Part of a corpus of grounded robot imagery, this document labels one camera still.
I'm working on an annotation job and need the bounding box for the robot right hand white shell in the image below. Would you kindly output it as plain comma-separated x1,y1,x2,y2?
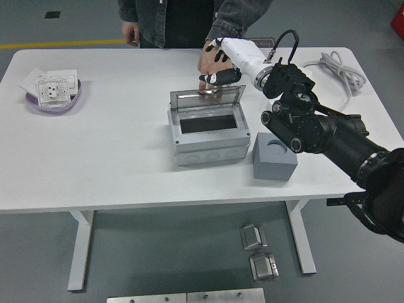
198,37,268,86

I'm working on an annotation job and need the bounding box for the person's right hand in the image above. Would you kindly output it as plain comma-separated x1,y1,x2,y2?
122,21,141,47

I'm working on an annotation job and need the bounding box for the person's left hand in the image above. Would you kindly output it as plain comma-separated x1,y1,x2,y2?
197,39,236,104

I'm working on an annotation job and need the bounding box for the transparent hinged box lid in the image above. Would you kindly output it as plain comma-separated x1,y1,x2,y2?
169,84,246,111

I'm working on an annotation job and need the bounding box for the grey plastic junction box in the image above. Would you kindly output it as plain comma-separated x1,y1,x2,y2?
167,107,252,167

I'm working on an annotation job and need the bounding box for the grey cube with round hole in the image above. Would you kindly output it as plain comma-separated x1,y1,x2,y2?
253,132,299,181

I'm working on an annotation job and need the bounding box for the dark floor sign with lettering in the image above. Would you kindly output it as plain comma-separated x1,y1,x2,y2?
249,37,277,49

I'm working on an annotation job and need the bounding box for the person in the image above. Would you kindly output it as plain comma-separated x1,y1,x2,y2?
118,0,225,50

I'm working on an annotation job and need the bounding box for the yellow floor tape line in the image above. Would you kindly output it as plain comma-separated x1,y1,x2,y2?
0,38,126,51

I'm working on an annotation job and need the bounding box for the purple bowl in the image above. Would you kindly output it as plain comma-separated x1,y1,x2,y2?
25,78,83,112

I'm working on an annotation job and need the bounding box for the white printed socket panel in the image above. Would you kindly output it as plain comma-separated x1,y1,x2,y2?
36,76,71,108

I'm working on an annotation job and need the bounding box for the white card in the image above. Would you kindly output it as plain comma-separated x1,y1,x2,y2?
18,68,48,95

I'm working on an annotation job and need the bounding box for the red object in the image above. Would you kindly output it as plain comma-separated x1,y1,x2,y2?
390,6,404,32

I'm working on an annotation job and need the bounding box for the white table leg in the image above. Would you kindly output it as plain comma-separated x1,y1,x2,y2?
67,210,95,292
285,198,317,275

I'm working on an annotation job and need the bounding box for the grey metal plate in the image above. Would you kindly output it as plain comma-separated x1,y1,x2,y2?
106,293,187,303
187,287,266,303

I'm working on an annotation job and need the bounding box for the white switch plate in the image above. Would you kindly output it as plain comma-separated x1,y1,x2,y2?
47,69,79,95

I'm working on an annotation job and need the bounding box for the white power cord with plug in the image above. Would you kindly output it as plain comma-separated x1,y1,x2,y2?
301,51,367,112

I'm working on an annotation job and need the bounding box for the metal hinge bracket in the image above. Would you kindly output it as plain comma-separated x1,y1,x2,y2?
249,252,280,282
239,223,268,252

